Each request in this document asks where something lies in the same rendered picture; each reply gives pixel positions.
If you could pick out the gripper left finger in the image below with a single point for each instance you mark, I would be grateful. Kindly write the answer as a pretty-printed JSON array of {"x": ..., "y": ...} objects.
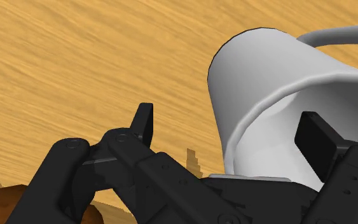
[{"x": 154, "y": 180}]

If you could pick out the white mug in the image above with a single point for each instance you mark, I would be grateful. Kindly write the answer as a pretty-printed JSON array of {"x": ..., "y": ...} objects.
[{"x": 259, "y": 77}]

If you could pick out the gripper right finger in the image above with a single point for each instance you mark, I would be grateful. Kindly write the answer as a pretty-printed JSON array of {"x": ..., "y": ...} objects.
[{"x": 349, "y": 186}]

